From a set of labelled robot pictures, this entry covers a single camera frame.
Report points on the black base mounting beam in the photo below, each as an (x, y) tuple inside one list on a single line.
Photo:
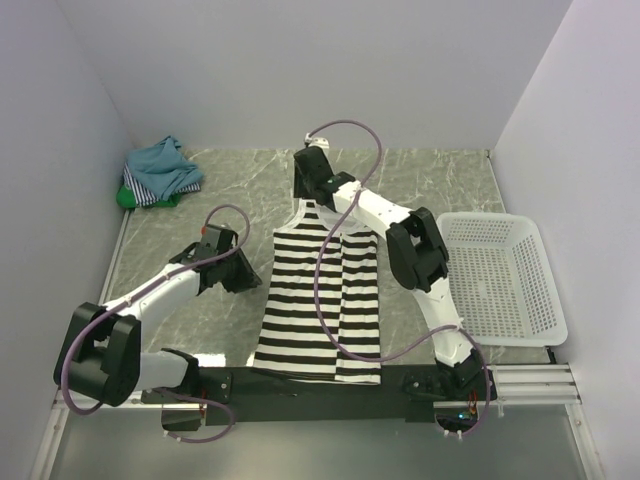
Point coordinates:
[(408, 392)]

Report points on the black white striped tank top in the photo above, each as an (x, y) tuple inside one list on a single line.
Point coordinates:
[(321, 319)]

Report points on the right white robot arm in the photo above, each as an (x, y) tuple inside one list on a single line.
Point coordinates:
[(418, 259)]

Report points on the aluminium rail frame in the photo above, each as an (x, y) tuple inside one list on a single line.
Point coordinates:
[(517, 386)]

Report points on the green folded tank top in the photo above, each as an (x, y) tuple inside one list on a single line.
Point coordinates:
[(125, 199)]

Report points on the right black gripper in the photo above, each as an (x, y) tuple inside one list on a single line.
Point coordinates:
[(299, 190)]

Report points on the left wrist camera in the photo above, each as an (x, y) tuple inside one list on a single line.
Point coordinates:
[(210, 230)]

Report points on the teal folded tank top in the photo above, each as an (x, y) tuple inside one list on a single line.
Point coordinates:
[(162, 168)]

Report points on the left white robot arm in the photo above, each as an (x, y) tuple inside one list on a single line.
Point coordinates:
[(101, 356)]

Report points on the blue striped folded tank top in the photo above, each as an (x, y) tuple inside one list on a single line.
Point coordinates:
[(144, 195)]

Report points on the white plastic mesh basket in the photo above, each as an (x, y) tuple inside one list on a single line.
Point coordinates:
[(501, 280)]

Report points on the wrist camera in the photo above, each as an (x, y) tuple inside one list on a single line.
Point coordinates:
[(210, 230), (311, 140)]

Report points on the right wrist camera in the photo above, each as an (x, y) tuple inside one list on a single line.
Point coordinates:
[(311, 140)]

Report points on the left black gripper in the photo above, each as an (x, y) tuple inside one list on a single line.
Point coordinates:
[(247, 277)]

